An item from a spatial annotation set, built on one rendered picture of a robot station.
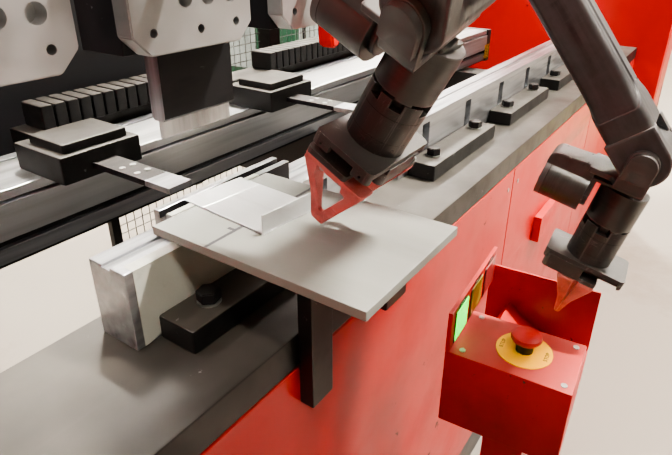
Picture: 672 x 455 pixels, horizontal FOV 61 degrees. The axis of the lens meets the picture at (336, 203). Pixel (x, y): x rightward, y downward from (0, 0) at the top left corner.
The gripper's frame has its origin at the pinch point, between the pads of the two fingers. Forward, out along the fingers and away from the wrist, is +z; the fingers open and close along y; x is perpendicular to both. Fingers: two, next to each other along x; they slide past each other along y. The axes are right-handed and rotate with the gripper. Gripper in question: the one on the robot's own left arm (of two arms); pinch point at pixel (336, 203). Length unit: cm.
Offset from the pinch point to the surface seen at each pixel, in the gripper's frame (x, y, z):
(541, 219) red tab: 19, -93, 38
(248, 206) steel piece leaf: -8.2, 1.2, 7.9
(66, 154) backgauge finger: -32.1, 6.3, 18.9
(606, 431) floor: 73, -97, 79
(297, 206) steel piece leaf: -3.5, -0.1, 4.0
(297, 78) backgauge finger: -33, -41, 19
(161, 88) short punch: -20.0, 5.9, -0.8
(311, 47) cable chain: -48, -69, 28
